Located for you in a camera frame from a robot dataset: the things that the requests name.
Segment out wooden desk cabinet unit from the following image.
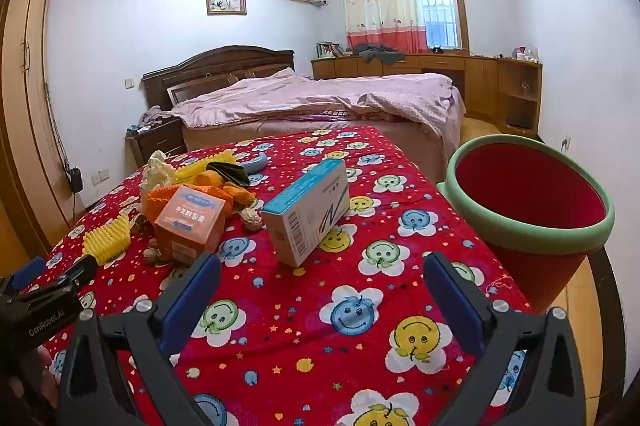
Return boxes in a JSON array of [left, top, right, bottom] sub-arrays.
[[311, 51, 544, 138]]

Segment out tan crumpled paper ball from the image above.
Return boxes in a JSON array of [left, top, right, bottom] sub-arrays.
[[241, 207, 264, 232], [144, 246, 172, 266]]

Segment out wooden wardrobe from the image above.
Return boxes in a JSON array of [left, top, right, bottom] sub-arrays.
[[0, 0, 87, 278]]

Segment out white crumpled tissue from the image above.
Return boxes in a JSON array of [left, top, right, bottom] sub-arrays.
[[141, 150, 177, 193]]

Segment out red bin with green rim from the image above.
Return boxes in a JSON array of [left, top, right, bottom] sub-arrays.
[[436, 134, 616, 314]]

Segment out bed with pink blanket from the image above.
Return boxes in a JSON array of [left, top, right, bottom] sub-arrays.
[[172, 71, 467, 153]]

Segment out dark wooden nightstand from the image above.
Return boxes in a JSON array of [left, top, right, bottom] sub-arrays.
[[125, 118, 189, 168]]

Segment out black charger with cable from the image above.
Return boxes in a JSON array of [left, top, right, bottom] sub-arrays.
[[66, 165, 84, 212]]

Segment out barred window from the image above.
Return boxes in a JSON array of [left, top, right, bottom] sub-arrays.
[[414, 0, 462, 50]]

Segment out light blue curved plastic piece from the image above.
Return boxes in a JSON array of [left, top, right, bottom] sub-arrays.
[[239, 151, 269, 175]]

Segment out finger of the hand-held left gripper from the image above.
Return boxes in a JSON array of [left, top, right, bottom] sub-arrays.
[[50, 254, 99, 302], [10, 257, 47, 292]]

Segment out pile of pale clothes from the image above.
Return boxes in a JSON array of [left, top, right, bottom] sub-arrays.
[[129, 106, 174, 133]]

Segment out red flower printed blanket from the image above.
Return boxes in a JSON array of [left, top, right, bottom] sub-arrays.
[[37, 124, 533, 426]]

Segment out orange box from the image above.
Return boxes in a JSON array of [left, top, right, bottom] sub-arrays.
[[153, 185, 230, 266]]

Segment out white and blue box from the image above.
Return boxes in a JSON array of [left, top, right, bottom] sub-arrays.
[[261, 158, 351, 268]]

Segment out pink duvet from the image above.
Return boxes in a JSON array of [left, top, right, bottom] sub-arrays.
[[172, 68, 464, 138]]

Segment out dark wooden headboard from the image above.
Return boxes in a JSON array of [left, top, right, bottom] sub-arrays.
[[141, 46, 296, 113]]

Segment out yellow foam net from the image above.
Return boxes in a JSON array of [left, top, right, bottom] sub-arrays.
[[82, 212, 132, 266], [174, 151, 236, 185]]

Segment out person's left hand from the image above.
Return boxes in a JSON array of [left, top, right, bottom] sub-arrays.
[[7, 346, 61, 412]]

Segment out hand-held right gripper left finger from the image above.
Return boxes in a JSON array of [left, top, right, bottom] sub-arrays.
[[57, 252, 222, 426]]

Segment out grey clothes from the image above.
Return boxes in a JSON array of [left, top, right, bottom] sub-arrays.
[[352, 43, 406, 65]]

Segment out cream and red curtain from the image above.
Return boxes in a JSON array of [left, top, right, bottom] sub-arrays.
[[341, 0, 429, 55]]

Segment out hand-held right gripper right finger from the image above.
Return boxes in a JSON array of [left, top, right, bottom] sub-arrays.
[[422, 251, 588, 426]]

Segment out orange plastic bag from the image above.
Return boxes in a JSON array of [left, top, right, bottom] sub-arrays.
[[144, 170, 251, 221]]

